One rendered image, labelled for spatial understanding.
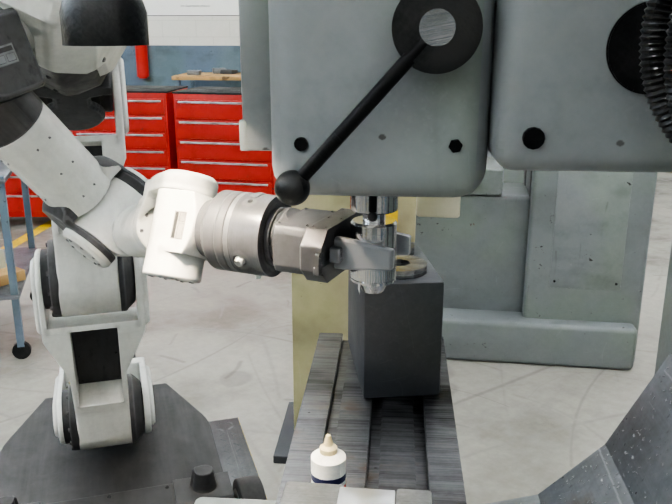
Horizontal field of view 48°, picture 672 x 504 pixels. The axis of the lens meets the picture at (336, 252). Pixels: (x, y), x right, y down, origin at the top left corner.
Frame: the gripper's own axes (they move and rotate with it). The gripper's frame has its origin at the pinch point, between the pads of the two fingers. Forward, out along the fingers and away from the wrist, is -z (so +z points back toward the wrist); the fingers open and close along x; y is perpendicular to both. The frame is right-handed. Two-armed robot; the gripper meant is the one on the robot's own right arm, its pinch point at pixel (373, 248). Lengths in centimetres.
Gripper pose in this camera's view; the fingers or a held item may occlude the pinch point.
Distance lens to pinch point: 77.5
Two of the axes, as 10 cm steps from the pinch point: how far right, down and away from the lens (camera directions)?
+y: -0.1, 9.6, 2.9
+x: 3.9, -2.7, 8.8
